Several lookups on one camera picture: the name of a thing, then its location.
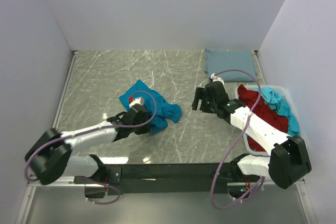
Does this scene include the teal blue t-shirt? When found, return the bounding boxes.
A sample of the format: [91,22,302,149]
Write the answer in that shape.
[119,80,182,134]

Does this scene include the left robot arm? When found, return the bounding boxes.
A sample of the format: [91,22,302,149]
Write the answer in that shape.
[25,104,150,185]

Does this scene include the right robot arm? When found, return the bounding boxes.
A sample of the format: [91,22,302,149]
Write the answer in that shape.
[192,81,312,189]

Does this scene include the red t-shirt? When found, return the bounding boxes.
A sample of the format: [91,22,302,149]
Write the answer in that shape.
[237,84,289,153]

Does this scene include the folded grey-blue t-shirt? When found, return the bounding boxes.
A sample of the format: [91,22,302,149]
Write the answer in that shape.
[204,49,257,82]

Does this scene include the light blue t-shirt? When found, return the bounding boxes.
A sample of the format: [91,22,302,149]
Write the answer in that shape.
[261,87,300,136]

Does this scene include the black mounting beam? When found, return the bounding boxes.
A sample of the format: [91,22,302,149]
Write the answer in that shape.
[73,163,263,199]

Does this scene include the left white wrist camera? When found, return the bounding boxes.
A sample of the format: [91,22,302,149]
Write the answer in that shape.
[129,97,144,108]

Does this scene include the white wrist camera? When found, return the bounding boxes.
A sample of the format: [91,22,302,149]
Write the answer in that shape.
[129,97,144,108]
[209,73,225,85]

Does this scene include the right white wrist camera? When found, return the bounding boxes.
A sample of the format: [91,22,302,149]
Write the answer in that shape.
[209,73,225,85]

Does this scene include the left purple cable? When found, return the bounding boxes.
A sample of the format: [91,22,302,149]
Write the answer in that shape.
[25,90,158,182]

